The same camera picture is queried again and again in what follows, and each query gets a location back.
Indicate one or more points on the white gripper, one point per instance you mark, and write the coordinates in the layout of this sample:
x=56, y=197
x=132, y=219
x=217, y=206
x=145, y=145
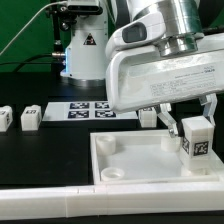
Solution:
x=138, y=76

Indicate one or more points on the white square tabletop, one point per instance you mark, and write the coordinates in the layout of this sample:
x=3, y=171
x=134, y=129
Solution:
x=134, y=157

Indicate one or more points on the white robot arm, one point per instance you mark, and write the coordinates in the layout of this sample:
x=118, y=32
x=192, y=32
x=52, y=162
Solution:
x=85, y=58

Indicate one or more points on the white marker sheet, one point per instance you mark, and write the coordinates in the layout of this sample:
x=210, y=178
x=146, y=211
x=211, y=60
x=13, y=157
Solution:
x=83, y=110

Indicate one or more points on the white L-shaped fence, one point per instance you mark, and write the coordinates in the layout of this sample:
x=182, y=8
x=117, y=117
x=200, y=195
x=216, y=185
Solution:
x=77, y=201

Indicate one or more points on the black camera stand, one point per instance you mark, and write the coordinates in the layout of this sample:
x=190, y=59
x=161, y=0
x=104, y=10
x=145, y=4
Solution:
x=62, y=21

